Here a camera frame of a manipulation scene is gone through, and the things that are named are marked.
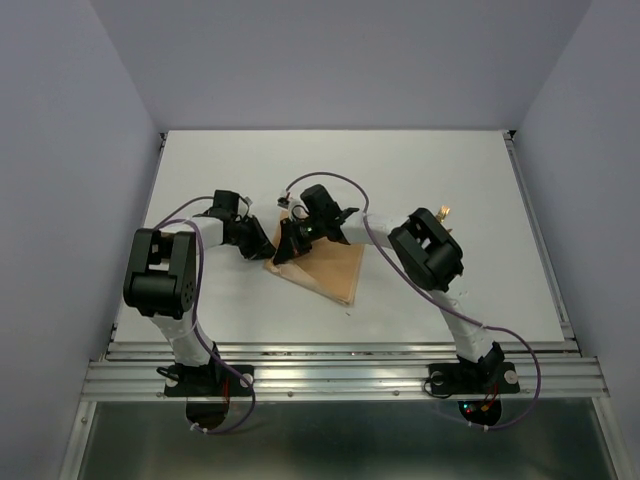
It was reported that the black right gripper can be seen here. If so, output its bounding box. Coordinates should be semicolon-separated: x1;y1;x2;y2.
273;215;325;264

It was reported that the peach cloth napkin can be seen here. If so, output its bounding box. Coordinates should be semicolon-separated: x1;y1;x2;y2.
264;239;364;306

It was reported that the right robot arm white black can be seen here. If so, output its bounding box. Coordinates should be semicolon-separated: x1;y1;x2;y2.
272;184;504;390

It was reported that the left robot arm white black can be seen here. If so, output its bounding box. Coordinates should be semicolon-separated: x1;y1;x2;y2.
123;190;275;394

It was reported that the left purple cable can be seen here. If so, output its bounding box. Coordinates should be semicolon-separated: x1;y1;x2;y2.
154;195;257;435

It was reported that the purple cable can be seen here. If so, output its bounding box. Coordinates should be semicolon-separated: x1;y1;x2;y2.
277;172;541;434
154;195;257;435

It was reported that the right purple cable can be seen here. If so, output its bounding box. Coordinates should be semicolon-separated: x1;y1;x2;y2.
277;172;541;434

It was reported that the aluminium rail frame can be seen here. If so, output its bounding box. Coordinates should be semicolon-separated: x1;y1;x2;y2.
61;133;635;479

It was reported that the gold fork black handle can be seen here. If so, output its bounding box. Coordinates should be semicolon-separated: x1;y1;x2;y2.
436;205;451;223

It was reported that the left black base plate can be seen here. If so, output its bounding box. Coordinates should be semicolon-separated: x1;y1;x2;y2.
156;362;251;398

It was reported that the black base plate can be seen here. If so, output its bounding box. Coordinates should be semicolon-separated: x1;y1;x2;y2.
425;362;520;397
156;362;251;398

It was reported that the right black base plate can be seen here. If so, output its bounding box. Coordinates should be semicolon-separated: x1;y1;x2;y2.
425;362;520;397

